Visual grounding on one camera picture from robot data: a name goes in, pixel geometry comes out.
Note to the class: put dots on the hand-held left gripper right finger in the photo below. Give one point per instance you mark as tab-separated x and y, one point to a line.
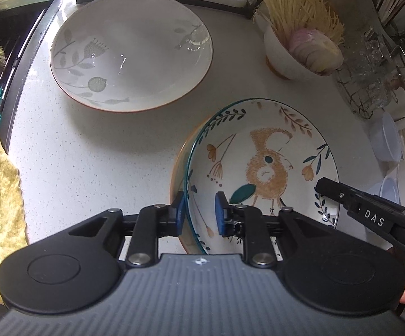
220	214

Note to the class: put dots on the clear patterned glass cup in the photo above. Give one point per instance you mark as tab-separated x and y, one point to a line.
361	56
372	85

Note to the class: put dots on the sliced onion pieces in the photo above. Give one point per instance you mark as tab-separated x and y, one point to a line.
316	54

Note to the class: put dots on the white bowl with food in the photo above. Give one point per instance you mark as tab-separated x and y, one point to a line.
283	59

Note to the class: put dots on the scrub brush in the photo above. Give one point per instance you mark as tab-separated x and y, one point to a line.
0	53

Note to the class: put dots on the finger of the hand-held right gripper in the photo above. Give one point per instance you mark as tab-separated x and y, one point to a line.
333	190

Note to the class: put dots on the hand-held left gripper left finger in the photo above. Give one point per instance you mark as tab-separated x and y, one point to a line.
180	213

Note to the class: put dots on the large white floral bowl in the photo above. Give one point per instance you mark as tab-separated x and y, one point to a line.
132	52

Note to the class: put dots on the clear plastic container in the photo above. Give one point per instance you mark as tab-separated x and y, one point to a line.
384	136
396	190

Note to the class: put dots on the bird print plate teal rim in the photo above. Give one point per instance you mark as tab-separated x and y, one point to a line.
258	154

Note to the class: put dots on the pale yellow shredded strips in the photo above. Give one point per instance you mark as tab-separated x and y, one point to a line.
293	0

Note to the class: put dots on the black sink drain rack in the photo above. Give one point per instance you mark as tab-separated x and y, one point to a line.
16	31

